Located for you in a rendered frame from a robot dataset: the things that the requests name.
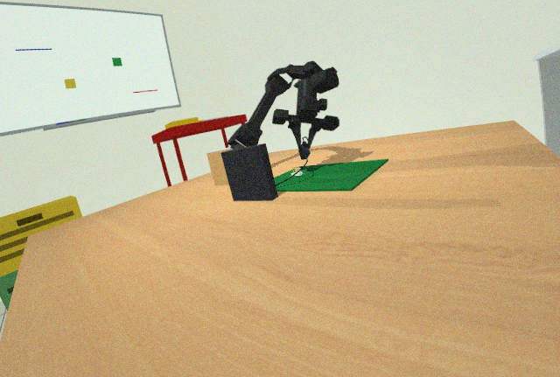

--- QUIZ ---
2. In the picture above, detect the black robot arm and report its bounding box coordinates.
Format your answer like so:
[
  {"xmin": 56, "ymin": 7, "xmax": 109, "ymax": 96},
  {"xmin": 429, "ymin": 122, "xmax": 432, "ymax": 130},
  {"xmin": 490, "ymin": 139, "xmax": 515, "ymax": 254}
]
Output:
[{"xmin": 227, "ymin": 61, "xmax": 339, "ymax": 150}]

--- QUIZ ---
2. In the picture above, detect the green circuit board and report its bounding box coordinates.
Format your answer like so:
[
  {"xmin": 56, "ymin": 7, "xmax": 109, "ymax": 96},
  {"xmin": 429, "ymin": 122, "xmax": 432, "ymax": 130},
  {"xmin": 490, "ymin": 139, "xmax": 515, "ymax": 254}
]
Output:
[{"xmin": 274, "ymin": 158, "xmax": 389, "ymax": 192}]

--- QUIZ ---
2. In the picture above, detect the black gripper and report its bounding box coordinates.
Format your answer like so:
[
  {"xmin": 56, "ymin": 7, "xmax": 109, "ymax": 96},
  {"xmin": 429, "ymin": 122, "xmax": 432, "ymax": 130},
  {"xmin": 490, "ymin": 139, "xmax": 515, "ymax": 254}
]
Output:
[{"xmin": 272, "ymin": 94, "xmax": 340, "ymax": 149}]

